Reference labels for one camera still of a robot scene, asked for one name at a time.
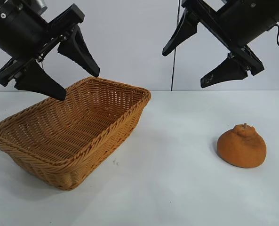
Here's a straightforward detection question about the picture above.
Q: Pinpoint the black cable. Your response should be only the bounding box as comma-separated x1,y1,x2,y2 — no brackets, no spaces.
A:
268,23,279,52

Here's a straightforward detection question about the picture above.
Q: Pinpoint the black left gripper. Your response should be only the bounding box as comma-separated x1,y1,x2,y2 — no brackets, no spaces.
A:
0,0,101,101

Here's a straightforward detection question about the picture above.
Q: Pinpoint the bumpy orange fruit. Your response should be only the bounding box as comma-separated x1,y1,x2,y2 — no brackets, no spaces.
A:
216,122,268,169

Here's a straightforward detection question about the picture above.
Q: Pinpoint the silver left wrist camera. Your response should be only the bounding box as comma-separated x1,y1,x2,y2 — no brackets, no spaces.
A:
33,0,48,11

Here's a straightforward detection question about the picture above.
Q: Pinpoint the woven wicker basket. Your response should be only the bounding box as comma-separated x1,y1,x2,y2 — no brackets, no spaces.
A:
0,76,152,191

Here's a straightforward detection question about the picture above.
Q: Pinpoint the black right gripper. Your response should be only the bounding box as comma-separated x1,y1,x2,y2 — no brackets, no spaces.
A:
162,0,279,89

